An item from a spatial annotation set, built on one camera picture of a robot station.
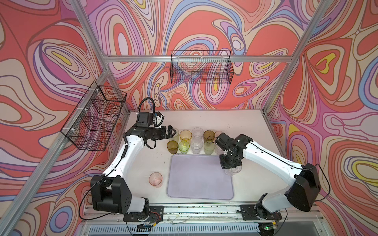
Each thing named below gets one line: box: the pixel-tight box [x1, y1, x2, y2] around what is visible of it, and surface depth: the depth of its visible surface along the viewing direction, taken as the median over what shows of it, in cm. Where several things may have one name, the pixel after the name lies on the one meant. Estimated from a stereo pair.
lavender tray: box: [166, 154, 234, 201], surface depth 86 cm
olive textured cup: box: [166, 140, 179, 155], surface depth 95 cm
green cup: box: [178, 140, 190, 154], surface depth 97 cm
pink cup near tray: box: [148, 172, 163, 188], surface depth 83 cm
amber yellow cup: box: [179, 129, 193, 144], surface depth 97 cm
